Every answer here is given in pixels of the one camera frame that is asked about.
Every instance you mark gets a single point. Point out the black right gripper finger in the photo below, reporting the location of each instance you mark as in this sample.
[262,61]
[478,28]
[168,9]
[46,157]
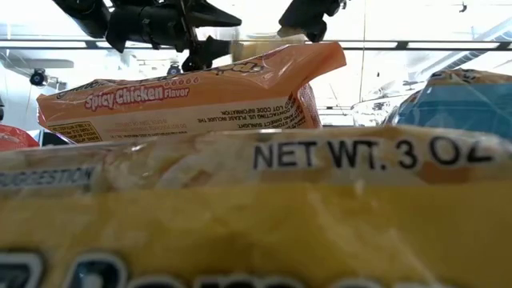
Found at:
[306,14]
[322,30]

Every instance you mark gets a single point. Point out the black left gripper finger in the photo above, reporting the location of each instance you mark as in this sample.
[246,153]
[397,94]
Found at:
[218,50]
[214,16]

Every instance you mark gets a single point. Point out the yellow creamy chicken noodle pack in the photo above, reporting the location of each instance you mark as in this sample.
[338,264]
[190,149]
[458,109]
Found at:
[256,224]
[264,48]

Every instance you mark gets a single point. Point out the red spicy chicken noodle pack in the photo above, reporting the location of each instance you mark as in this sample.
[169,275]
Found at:
[180,104]
[14,140]

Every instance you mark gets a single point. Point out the blue edged noodle pack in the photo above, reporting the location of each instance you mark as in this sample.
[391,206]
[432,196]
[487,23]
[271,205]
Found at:
[460,108]

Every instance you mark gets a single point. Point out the black ceiling spotlight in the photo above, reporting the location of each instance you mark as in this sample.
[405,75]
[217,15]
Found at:
[174,69]
[38,77]

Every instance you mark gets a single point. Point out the small black ceiling fixture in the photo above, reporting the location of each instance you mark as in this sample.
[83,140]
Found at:
[463,6]

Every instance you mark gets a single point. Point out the black aluminium rig frame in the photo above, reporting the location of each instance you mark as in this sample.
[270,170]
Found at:
[502,45]

